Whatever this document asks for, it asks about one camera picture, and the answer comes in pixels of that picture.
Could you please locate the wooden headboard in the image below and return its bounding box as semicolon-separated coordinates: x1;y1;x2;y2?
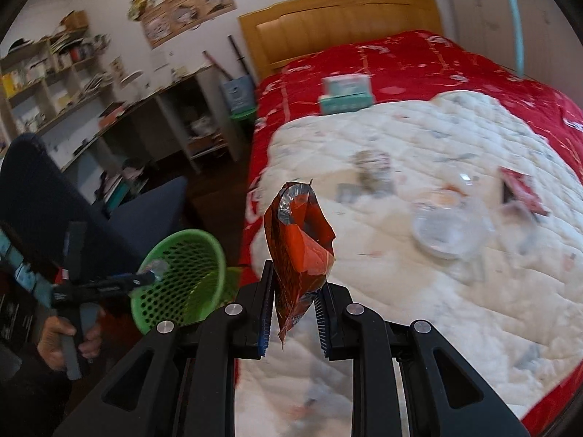
239;0;445;80

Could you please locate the person's left hand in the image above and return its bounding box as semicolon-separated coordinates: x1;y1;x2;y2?
36;315;103;370

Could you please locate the light blue hoop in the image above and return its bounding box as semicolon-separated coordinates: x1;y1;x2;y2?
496;0;527;78

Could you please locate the person's left forearm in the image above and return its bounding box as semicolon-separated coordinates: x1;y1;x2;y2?
0;359;74;437

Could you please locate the teal tissue box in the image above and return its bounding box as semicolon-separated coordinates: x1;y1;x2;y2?
318;74;376;116

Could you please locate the red printed bedspread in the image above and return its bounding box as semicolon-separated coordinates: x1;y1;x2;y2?
234;29;583;437

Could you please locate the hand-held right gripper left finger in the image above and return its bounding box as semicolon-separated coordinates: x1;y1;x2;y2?
52;259;276;437

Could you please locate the crumpled grey wrapper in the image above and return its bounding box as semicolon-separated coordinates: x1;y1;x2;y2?
353;150;397;196

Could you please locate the wooden stick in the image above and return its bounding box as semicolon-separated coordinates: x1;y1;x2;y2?
205;52;233;78

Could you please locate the red packet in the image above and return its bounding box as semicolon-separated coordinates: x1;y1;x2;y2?
498;166;552;217

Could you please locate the cardboard box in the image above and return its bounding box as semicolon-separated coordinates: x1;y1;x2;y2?
61;10;89;30

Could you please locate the blue fabric chair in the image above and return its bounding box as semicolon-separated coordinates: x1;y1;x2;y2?
0;133;189;283

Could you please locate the red foil snack bag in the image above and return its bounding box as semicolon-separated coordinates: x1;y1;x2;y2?
263;181;337;351

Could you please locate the wooden bookshelf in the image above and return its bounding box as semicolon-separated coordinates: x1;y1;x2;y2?
0;11;117;146

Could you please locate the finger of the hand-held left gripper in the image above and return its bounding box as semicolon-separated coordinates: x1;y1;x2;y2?
73;268;159;304

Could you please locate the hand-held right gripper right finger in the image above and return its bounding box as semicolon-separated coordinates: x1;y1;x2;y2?
314;282;531;437

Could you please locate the black rod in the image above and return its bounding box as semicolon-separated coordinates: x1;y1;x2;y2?
228;35;251;76

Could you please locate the clear plastic container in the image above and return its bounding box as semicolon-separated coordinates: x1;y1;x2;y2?
410;170;495;262

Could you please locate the white quilt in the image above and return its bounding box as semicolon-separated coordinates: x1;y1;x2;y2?
234;91;583;437

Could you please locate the pile of books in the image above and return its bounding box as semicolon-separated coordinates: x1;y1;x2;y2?
95;159;151;205

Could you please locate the white desk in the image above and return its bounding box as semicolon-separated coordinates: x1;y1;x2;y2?
59;64;247;174

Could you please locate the green mesh basket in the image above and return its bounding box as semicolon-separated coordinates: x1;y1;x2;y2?
130;229;228;335

